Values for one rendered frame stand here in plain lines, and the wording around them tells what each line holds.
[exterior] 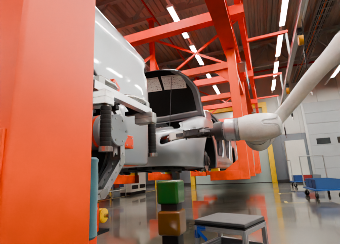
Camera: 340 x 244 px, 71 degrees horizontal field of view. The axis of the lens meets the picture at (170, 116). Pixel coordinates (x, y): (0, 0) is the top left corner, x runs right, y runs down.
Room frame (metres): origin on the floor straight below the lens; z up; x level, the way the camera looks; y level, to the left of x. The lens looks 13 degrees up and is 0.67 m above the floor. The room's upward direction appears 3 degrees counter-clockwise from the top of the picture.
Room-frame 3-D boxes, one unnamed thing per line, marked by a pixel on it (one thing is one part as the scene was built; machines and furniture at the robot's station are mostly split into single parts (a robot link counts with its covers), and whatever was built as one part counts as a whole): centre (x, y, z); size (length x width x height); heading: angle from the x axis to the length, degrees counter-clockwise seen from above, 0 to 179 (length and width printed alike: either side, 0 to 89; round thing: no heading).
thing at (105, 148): (0.76, 0.21, 0.83); 0.04 x 0.04 x 0.16
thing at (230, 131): (0.95, -0.24, 0.83); 0.09 x 0.06 x 0.09; 159
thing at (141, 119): (1.08, 0.11, 0.93); 0.09 x 0.05 x 0.05; 69
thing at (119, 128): (0.97, 0.30, 0.85); 0.21 x 0.14 x 0.14; 69
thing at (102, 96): (0.77, 0.24, 0.93); 0.09 x 0.05 x 0.05; 69
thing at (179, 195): (0.45, 0.01, 0.64); 0.04 x 0.04 x 0.04; 69
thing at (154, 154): (1.07, 0.09, 0.83); 0.04 x 0.04 x 0.16
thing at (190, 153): (5.83, -0.37, 1.49); 4.95 x 1.86 x 1.59; 159
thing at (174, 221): (0.45, 0.01, 0.59); 0.04 x 0.04 x 0.04; 69
